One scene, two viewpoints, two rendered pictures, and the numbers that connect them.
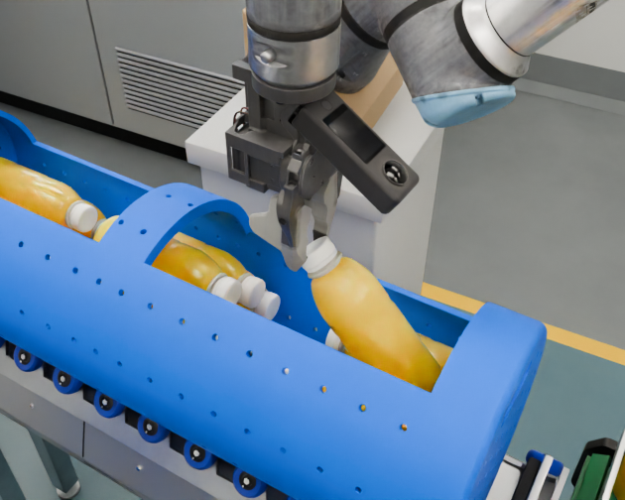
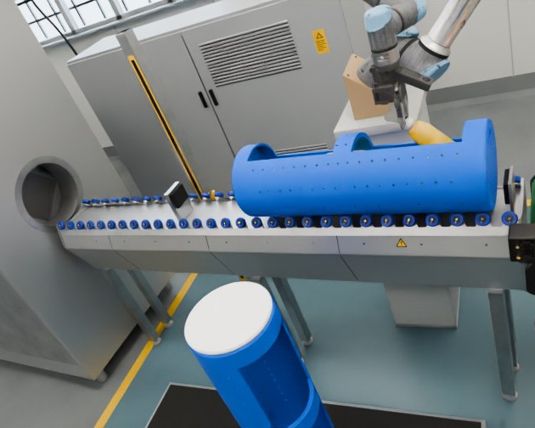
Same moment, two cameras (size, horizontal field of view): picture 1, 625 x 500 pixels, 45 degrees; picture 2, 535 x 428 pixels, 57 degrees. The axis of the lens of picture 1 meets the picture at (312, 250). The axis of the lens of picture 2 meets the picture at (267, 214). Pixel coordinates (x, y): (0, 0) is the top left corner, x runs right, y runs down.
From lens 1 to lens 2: 0.95 m
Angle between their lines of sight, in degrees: 12
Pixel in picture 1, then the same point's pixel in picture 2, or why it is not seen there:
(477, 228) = not seen: hidden behind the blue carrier
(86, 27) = (228, 150)
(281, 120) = (387, 78)
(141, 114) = not seen: hidden behind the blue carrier
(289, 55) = (387, 55)
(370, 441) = (448, 163)
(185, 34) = (277, 134)
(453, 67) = (425, 60)
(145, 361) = (363, 180)
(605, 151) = (503, 118)
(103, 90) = not seen: hidden behind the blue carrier
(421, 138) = (419, 98)
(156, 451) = (369, 231)
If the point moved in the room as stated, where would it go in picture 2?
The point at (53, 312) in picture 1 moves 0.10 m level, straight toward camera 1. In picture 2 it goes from (324, 182) to (343, 189)
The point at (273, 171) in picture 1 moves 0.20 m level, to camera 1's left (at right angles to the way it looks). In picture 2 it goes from (389, 95) to (325, 119)
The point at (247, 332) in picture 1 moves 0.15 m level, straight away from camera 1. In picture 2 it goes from (395, 153) to (375, 137)
